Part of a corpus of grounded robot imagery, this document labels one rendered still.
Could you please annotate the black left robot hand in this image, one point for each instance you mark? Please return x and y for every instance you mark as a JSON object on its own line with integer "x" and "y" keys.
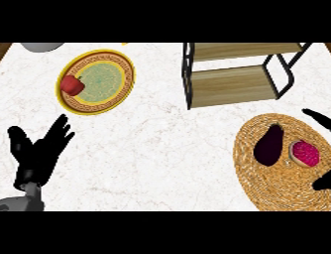
{"x": 36, "y": 155}

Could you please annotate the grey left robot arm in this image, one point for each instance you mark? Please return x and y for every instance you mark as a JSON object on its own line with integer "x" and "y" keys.
{"x": 22, "y": 201}

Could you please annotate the woven round straw placemat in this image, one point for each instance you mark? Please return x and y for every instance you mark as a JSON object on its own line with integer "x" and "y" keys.
{"x": 281, "y": 178}

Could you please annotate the black-framed wooden tiered shelf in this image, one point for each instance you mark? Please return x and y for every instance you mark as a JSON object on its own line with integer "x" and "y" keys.
{"x": 233, "y": 74}

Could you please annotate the dark purple eggplant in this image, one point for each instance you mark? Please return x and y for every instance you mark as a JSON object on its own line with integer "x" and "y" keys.
{"x": 270, "y": 147}

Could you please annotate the red bell pepper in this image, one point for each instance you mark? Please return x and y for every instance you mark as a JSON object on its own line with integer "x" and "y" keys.
{"x": 72, "y": 85}

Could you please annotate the yellow patterned round plate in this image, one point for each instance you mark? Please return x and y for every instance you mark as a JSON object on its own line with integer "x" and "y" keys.
{"x": 97, "y": 82}

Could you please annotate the grey round bowl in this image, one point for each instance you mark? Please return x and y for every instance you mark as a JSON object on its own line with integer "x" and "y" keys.
{"x": 41, "y": 46}

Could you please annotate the small yellow object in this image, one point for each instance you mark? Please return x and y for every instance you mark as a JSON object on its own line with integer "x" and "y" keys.
{"x": 125, "y": 43}

